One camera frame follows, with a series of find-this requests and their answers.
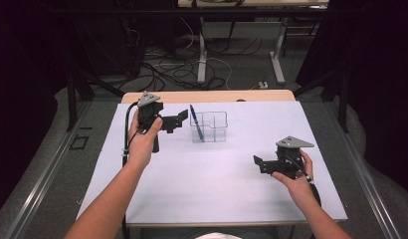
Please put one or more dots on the person's white clothing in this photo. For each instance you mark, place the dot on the person's white clothing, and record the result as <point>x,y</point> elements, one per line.
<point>218,236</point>

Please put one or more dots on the blue pen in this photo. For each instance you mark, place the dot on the blue pen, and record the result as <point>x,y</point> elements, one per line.
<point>197,124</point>

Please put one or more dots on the clear plastic organizer box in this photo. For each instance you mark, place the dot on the clear plastic organizer box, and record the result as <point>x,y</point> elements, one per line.
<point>213,127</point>

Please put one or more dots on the light desk top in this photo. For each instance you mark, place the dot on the light desk top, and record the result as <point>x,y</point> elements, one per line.
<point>258,2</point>

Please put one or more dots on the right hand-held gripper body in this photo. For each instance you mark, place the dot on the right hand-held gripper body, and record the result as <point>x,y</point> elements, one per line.
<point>290,159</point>

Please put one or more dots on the person's right hand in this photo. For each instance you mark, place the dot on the person's right hand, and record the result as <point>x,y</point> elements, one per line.
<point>301,189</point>

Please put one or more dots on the white desk leg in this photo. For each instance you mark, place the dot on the white desk leg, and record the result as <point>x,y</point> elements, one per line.
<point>277,66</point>
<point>201,63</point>

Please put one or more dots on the black metal stand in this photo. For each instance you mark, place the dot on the black metal stand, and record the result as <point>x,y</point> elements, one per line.
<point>72,99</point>
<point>342,99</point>

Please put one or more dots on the black horizontal bar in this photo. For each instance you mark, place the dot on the black horizontal bar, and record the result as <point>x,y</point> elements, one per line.
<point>159,11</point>

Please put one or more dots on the wooden table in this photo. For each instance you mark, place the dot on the wooden table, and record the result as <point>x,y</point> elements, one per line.
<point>208,96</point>

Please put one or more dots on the white table mat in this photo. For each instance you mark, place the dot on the white table mat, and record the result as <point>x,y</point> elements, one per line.
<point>208,189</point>

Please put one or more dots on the aluminium floor rail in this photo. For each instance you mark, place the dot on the aluminium floor rail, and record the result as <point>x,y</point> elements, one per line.
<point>42,179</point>
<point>367,186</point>

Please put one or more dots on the white power plug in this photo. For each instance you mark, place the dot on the white power plug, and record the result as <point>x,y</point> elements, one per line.
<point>263,85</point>

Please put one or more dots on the person's left hand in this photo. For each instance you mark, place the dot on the person's left hand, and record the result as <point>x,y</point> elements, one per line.
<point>140,147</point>

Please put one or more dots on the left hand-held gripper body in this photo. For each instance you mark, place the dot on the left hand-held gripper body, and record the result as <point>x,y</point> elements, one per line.
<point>149,113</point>

